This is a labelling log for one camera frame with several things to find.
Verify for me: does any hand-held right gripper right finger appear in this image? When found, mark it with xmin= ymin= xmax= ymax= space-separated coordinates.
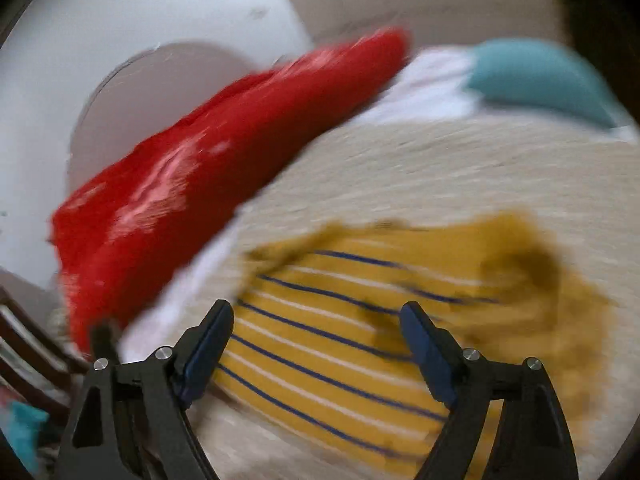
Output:
xmin=400 ymin=301 xmax=581 ymax=480

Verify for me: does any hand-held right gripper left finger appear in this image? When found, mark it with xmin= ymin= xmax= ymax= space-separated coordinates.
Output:
xmin=54 ymin=299 xmax=235 ymax=480

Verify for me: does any yellow striped sweater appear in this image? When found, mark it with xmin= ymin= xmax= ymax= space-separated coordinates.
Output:
xmin=212 ymin=212 xmax=618 ymax=480

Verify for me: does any dark wooden chair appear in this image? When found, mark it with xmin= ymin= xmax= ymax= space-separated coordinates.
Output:
xmin=0 ymin=285 xmax=121 ymax=431

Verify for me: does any red floral bolster pillow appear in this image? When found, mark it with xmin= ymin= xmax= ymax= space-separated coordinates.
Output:
xmin=49 ymin=27 xmax=411 ymax=353

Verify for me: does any beige patterned blanket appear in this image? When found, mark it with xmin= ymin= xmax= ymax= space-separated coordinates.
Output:
xmin=185 ymin=115 xmax=640 ymax=480

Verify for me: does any teal cloth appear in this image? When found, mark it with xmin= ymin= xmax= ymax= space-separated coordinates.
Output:
xmin=0 ymin=400 xmax=51 ymax=478

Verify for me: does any white bed sheet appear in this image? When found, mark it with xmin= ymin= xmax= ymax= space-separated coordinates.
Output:
xmin=117 ymin=47 xmax=640 ymax=363

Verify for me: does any teal pillow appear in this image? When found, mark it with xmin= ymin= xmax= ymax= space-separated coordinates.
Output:
xmin=465 ymin=37 xmax=633 ymax=131

